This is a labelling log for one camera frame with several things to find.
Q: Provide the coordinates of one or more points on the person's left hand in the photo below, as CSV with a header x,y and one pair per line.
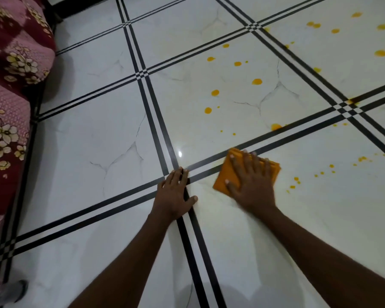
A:
x,y
171,198

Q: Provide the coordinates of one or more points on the yellow spill drops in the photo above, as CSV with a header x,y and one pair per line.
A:
x,y
257,81

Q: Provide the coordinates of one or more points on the red floral bedsheet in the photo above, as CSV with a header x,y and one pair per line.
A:
x,y
9,92

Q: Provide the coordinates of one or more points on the person's right hand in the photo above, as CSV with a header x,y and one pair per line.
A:
x,y
255,189

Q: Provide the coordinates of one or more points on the black skirting board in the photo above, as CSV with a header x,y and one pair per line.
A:
x,y
80,4

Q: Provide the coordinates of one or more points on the person's right forearm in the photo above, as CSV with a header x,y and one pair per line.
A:
x,y
324,259

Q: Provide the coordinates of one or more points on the person's left forearm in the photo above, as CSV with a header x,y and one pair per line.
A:
x,y
128,269

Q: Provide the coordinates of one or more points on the grey slipper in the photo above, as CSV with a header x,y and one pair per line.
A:
x,y
16,290

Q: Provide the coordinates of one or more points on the orange cleaning cloth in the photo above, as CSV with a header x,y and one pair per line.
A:
x,y
223,177

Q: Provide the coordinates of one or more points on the dark bed frame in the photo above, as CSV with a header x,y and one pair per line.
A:
x,y
49,12

